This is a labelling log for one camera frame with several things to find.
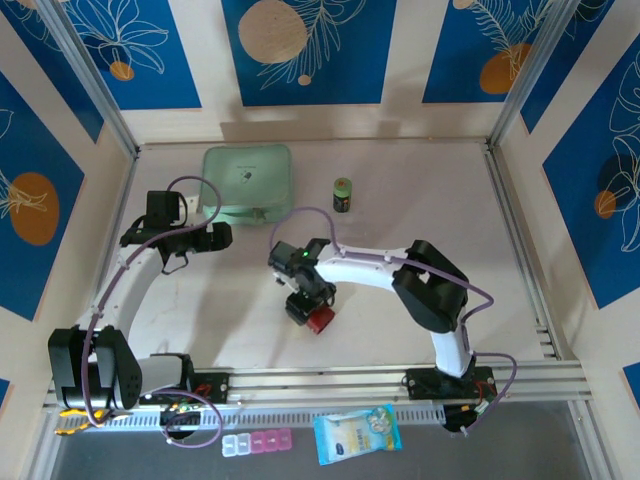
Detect black left connector bracket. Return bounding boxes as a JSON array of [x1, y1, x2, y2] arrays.
[[158, 403, 202, 442]]

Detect aluminium frame post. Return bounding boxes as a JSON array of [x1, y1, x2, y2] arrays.
[[34, 0, 140, 157], [487, 0, 616, 151]]

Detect yellow-handled pliers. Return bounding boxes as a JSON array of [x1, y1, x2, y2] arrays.
[[54, 407, 117, 437]]

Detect black right connector bracket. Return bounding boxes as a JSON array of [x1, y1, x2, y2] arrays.
[[442, 402, 496, 435]]

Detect grey slotted cable duct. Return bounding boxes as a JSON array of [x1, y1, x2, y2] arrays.
[[49, 404, 446, 434]]

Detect white and pink pill organizer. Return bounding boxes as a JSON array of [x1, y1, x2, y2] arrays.
[[221, 427, 293, 457]]

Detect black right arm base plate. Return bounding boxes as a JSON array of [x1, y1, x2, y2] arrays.
[[404, 366, 497, 401]]

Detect dark bottle with green lid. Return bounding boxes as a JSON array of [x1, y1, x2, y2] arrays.
[[331, 176, 353, 215]]

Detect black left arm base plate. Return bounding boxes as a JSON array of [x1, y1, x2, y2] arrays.
[[138, 370, 231, 405]]

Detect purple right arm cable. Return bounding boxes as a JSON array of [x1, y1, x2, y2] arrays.
[[269, 207, 519, 436]]

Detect aluminium mounting rail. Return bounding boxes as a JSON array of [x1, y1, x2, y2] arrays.
[[42, 359, 594, 409]]

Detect blue wet wipes packet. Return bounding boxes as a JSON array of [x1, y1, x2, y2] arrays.
[[313, 403, 404, 467]]

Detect black connector bracket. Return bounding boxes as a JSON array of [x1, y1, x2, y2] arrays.
[[442, 402, 496, 435], [158, 403, 202, 442]]

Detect grey metal shelf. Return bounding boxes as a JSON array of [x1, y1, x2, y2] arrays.
[[29, 399, 614, 480]]

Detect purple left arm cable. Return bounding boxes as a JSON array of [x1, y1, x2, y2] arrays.
[[82, 175, 224, 448]]

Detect mint green zip pouch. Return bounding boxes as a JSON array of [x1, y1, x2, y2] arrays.
[[199, 143, 294, 227]]

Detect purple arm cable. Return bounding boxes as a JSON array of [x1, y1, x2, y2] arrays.
[[269, 207, 519, 436], [82, 175, 224, 448]]

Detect aluminium table side rail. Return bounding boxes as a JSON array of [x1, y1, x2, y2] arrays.
[[72, 149, 141, 374], [484, 144, 576, 364]]

